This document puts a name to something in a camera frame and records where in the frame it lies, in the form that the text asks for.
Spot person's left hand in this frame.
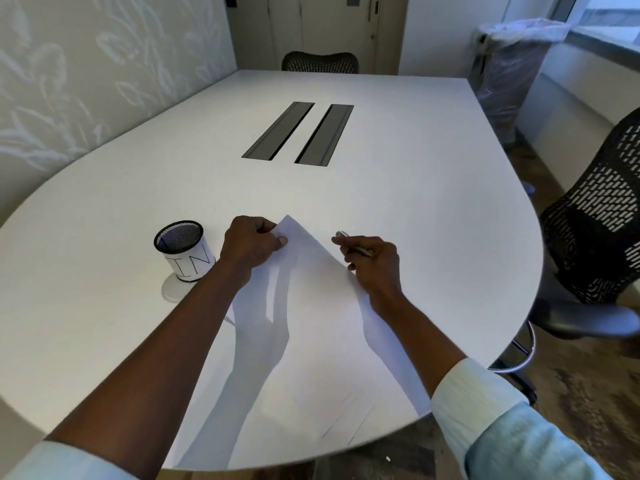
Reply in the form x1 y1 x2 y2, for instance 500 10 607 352
219 216 289 283

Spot black mesh office chair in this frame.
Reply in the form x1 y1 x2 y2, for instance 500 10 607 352
489 107 640 406

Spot person's left forearm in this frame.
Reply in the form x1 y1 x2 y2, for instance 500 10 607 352
44 260 253 480

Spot white paper sheet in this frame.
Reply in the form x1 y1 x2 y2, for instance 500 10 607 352
162 215 434 471

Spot silver pen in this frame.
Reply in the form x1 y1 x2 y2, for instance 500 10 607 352
335 231 374 258

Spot window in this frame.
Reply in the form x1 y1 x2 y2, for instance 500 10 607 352
550 0 640 48

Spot person's right hand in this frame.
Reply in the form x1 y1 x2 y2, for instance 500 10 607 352
332 236 404 306

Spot black mesh pen cup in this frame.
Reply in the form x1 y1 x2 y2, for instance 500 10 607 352
153 220 217 284

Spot bin with clear plastic liner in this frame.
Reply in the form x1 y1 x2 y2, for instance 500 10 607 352
470 18 572 148

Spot person's right forearm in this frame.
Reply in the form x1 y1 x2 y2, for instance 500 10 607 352
364 290 468 395

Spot beige door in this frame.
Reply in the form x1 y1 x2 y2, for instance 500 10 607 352
266 0 382 74

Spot light blue shirt sleeve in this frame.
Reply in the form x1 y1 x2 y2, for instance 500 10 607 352
0 440 142 480
430 357 617 480

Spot dark table cable cover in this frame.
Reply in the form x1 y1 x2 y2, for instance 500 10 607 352
241 101 316 161
294 104 355 167

